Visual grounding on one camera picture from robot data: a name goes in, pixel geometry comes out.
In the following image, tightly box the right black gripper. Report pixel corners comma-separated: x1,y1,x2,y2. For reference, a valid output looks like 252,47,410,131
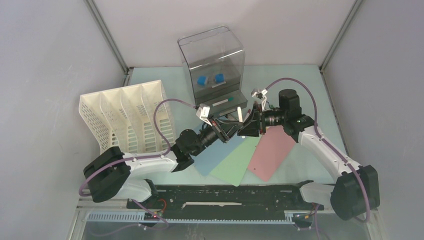
237,103,287,138

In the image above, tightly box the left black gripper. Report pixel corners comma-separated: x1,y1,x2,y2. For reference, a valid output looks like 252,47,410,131
191,114,243,157

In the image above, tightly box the dark red cap marker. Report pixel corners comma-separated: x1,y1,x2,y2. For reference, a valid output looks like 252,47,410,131
243,109,252,122

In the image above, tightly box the plain white marker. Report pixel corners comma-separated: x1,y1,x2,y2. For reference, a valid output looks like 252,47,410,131
237,106,243,123

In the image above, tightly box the teal cap marker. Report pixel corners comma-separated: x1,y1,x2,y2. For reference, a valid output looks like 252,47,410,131
212,97,234,107

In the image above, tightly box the blue eraser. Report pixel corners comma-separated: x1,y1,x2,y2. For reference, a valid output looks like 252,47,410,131
214,73,225,84
196,75,209,87

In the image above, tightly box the clear plastic drawer box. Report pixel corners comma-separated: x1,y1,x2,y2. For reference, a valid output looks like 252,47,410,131
177,25,248,117

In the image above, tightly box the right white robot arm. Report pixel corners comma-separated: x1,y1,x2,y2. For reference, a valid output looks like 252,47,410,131
237,89,381,221

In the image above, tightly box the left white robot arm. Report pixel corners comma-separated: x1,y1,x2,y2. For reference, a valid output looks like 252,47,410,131
78,118,244,208

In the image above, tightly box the pink clipboard sheet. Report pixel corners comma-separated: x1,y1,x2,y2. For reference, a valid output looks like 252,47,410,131
247,126,296,182

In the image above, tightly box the blue clipboard sheet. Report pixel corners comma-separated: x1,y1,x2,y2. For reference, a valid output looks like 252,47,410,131
192,136,246,176

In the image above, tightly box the green clipboard sheet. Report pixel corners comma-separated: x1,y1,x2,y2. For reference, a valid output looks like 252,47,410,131
210,136,261,187

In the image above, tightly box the white plastic file rack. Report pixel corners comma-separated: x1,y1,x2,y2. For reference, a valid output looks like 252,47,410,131
78,80,177,154

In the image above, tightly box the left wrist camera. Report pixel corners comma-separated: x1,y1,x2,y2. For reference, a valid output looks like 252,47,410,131
196,103,212,126

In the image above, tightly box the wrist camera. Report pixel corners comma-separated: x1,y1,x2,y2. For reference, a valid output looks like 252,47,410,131
196,103,212,126
251,88,268,112

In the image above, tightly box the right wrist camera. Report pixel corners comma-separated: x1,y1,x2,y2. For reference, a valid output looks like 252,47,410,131
251,88,268,112

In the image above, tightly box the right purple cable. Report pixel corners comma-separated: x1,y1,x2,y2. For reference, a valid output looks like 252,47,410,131
264,77,372,240

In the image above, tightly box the purple cable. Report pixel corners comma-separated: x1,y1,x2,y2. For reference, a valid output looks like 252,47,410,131
264,77,372,240
78,98,200,231

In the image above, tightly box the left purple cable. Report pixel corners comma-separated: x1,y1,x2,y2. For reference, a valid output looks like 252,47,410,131
78,98,200,231

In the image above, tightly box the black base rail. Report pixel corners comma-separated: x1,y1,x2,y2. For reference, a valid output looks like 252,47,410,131
144,184,316,223

